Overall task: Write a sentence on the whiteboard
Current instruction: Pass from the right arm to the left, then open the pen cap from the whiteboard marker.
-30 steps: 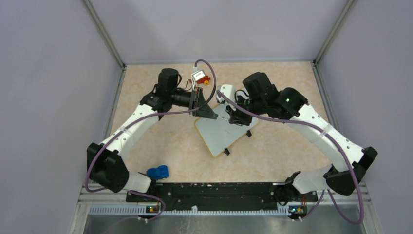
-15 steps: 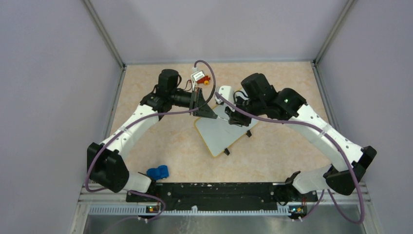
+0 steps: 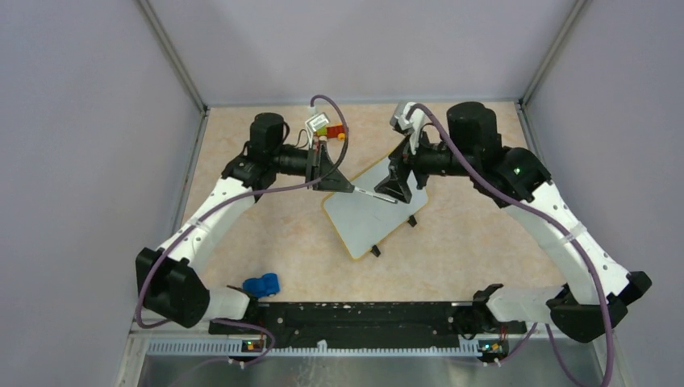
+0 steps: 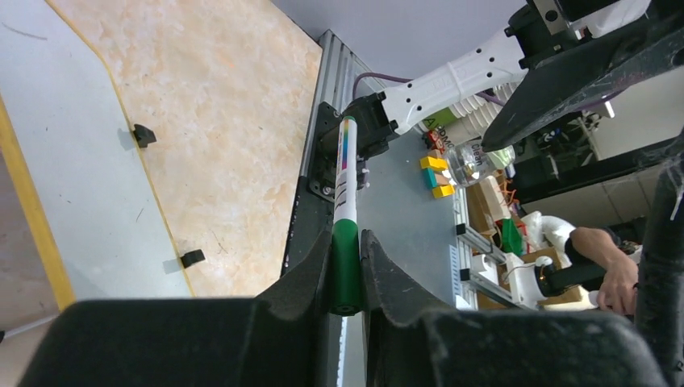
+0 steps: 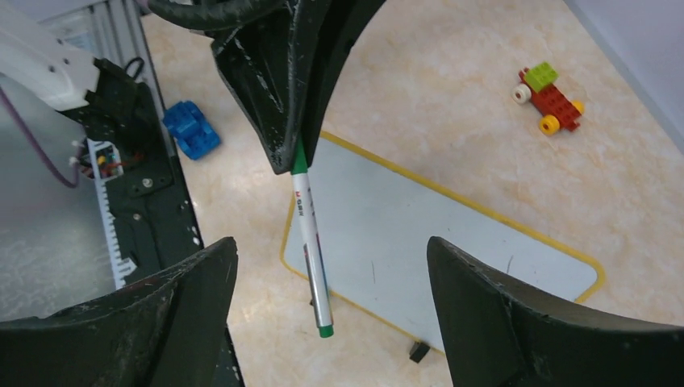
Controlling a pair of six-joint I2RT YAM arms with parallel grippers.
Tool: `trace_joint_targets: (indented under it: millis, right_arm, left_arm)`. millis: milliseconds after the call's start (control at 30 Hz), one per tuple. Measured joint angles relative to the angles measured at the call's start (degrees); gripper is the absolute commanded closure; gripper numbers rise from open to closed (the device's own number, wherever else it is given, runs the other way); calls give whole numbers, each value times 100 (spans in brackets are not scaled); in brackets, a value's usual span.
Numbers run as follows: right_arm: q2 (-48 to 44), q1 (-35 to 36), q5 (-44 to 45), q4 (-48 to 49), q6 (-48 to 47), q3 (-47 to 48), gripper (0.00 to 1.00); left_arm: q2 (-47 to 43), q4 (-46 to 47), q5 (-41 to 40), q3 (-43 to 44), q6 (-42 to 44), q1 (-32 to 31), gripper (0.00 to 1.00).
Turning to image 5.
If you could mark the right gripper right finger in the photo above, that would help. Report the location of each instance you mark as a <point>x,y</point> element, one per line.
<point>534,331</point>

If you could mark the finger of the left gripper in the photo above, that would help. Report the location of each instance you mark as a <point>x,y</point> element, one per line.
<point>342,25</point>
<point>265,57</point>

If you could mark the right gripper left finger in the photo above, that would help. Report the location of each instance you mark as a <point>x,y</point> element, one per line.
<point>123,326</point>

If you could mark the green white marker pen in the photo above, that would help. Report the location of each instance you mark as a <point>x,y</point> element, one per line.
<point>304,209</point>

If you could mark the yellow framed whiteboard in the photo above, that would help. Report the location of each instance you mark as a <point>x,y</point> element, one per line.
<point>422,259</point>

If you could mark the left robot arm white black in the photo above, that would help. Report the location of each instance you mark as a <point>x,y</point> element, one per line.
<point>61,75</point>

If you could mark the black whiteboard foot right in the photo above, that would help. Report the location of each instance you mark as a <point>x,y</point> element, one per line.
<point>418,351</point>

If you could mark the blue toy car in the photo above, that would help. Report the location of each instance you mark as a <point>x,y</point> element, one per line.
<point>193,133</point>

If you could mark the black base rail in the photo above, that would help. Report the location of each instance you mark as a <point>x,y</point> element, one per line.
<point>154,220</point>

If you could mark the white slotted cable duct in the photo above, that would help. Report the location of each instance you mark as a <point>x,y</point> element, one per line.
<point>121,266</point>

